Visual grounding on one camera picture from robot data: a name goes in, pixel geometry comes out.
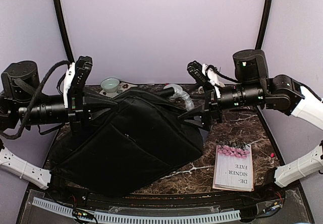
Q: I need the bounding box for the white slotted cable duct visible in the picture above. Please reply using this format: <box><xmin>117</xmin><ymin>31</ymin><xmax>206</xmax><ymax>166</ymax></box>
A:
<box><xmin>31</xmin><ymin>197</ymin><xmax>241</xmax><ymax>223</ymax></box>

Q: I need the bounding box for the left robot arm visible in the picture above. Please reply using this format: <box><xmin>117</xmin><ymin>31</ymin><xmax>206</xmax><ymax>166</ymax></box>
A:
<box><xmin>1</xmin><ymin>57</ymin><xmax>117</xmax><ymax>191</ymax></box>

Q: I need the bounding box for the floral square plate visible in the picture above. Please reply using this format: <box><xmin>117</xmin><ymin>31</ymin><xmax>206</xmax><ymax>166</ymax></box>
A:
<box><xmin>99</xmin><ymin>81</ymin><xmax>138</xmax><ymax>98</ymax></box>

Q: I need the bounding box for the pale green bowl on plate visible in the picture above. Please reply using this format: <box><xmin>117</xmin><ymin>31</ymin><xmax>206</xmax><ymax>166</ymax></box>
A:
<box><xmin>100</xmin><ymin>78</ymin><xmax>120</xmax><ymax>93</ymax></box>

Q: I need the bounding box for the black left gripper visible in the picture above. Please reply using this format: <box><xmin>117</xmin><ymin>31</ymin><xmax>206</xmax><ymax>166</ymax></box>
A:
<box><xmin>16</xmin><ymin>86</ymin><xmax>118</xmax><ymax>137</ymax></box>

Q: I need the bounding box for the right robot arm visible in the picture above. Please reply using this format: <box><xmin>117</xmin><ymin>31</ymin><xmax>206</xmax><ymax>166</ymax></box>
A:
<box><xmin>178</xmin><ymin>49</ymin><xmax>322</xmax><ymax>130</ymax></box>

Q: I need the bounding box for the black student backpack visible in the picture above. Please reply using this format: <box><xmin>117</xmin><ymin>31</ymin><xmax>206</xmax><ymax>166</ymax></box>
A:
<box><xmin>48</xmin><ymin>88</ymin><xmax>203</xmax><ymax>197</ymax></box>

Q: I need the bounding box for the pale green bowl centre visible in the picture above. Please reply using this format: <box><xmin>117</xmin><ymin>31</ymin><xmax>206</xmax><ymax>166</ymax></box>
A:
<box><xmin>164</xmin><ymin>84</ymin><xmax>182</xmax><ymax>89</ymax></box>

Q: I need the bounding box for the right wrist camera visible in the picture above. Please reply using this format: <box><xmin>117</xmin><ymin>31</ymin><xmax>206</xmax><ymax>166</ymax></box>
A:
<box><xmin>187</xmin><ymin>61</ymin><xmax>223</xmax><ymax>91</ymax></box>

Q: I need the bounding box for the black frame post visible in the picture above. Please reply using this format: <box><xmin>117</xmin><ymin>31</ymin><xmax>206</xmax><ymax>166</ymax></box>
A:
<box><xmin>255</xmin><ymin>0</ymin><xmax>272</xmax><ymax>49</ymax></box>
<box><xmin>53</xmin><ymin>0</ymin><xmax>74</xmax><ymax>62</ymax></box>

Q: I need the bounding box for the black right frame post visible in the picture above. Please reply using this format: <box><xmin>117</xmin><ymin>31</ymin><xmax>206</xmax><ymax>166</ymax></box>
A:
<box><xmin>255</xmin><ymin>0</ymin><xmax>272</xmax><ymax>49</ymax></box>

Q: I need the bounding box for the black left frame post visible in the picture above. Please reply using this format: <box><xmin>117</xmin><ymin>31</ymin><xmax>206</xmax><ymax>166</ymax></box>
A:
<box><xmin>53</xmin><ymin>0</ymin><xmax>74</xmax><ymax>62</ymax></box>

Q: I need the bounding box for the white book with pink flowers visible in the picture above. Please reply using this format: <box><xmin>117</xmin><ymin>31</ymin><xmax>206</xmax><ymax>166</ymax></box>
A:
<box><xmin>212</xmin><ymin>142</ymin><xmax>254</xmax><ymax>192</ymax></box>

